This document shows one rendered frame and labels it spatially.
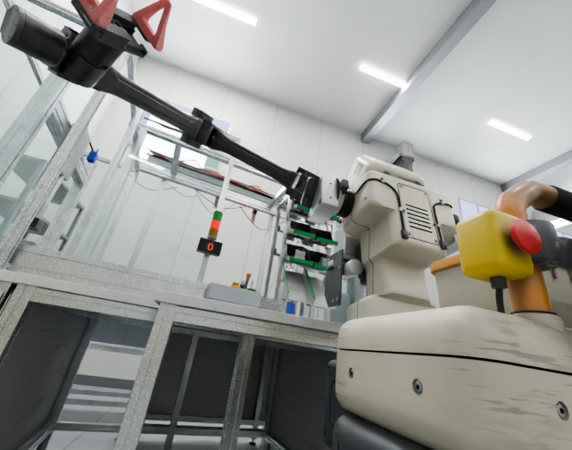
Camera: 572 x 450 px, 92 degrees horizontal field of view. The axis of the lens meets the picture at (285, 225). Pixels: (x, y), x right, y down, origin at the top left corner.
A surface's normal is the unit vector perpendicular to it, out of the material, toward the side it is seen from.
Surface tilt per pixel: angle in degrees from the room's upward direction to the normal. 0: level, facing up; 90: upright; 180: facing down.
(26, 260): 90
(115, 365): 90
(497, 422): 90
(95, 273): 90
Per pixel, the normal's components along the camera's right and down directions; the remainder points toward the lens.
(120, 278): 0.43, -0.33
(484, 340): -0.18, -0.44
